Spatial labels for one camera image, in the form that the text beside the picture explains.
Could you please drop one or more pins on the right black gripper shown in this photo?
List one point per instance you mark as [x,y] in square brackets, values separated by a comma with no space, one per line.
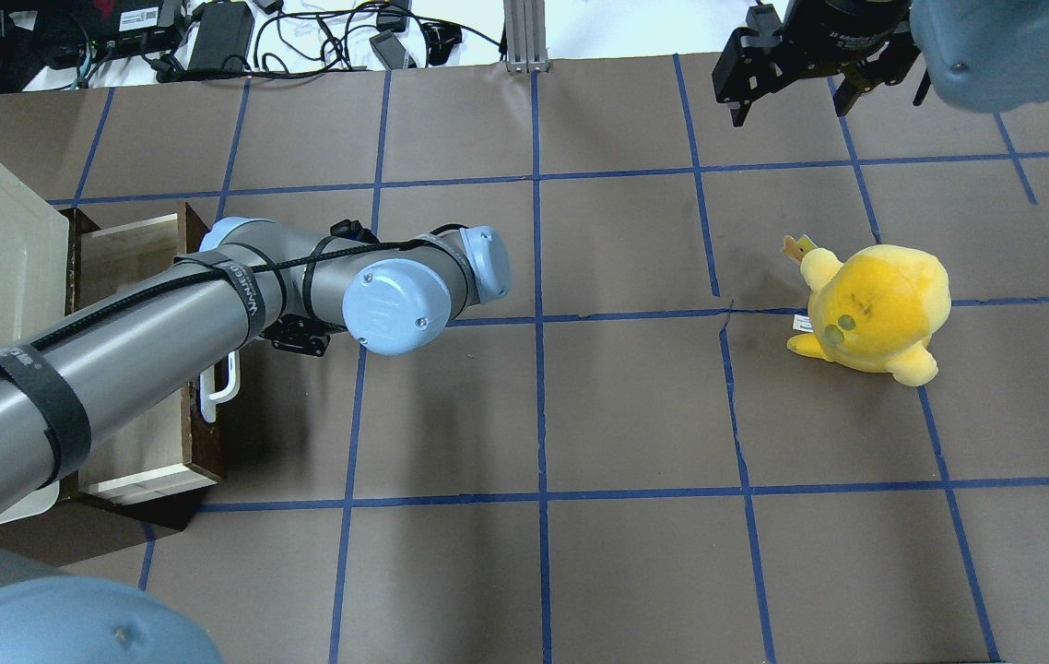
[842,28]

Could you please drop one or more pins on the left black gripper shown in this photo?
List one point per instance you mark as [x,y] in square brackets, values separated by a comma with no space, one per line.
[300,334]

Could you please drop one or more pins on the wooden drawer with white handle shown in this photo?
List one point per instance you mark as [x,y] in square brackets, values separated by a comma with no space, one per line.
[171,448]

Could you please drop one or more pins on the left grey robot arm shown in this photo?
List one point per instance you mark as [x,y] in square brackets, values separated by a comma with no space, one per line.
[127,353]

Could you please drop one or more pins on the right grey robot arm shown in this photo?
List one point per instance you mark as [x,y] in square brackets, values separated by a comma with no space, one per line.
[978,56]

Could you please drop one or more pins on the yellow plush toy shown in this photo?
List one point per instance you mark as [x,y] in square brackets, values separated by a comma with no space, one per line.
[875,312]

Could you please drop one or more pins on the small grey device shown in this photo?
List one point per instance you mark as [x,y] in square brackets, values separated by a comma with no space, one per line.
[390,52]

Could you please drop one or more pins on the black power adapter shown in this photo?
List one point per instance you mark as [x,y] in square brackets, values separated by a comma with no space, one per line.
[223,33]

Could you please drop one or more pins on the black electronics box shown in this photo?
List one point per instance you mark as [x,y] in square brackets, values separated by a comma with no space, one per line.
[130,28]

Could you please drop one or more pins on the aluminium frame post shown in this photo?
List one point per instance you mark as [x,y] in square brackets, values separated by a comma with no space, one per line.
[524,33]

